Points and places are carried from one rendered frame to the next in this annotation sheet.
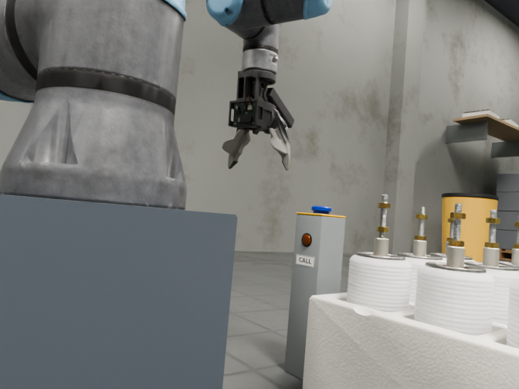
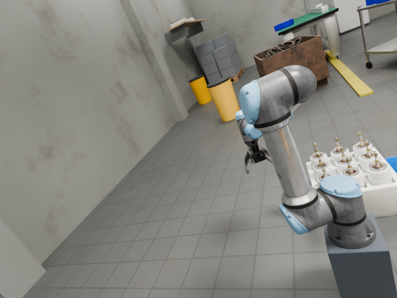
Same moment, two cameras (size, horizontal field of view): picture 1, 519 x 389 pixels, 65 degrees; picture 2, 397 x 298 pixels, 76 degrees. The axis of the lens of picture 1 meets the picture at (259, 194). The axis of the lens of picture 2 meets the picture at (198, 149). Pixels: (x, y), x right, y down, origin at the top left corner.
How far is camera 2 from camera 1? 112 cm
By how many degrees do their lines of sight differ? 35
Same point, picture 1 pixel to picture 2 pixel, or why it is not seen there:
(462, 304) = (361, 181)
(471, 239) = (230, 101)
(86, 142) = (371, 227)
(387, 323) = not seen: hidden behind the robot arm
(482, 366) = (375, 193)
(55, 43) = (357, 216)
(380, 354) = not seen: hidden behind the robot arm
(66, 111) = (364, 225)
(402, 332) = not seen: hidden behind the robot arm
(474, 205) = (224, 86)
